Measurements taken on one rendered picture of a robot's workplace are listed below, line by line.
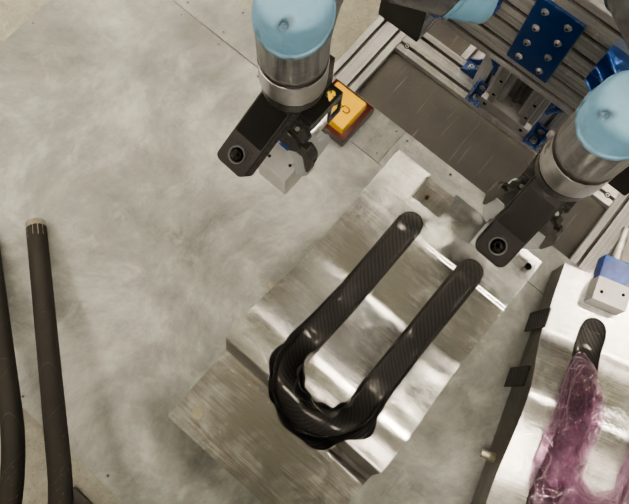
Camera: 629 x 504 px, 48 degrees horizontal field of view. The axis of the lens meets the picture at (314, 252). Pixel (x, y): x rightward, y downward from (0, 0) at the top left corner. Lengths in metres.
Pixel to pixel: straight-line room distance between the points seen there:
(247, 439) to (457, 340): 0.32
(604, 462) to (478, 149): 1.00
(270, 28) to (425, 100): 1.24
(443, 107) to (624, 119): 1.21
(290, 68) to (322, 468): 0.54
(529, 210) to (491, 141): 1.03
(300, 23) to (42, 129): 0.66
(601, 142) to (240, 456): 0.60
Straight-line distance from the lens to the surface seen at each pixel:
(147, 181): 1.15
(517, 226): 0.85
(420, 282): 1.01
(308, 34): 0.67
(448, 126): 1.86
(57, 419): 1.00
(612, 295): 1.09
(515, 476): 1.02
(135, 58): 1.24
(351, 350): 0.95
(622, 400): 1.08
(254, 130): 0.83
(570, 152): 0.75
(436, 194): 1.07
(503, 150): 1.87
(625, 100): 0.70
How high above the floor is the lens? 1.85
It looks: 75 degrees down
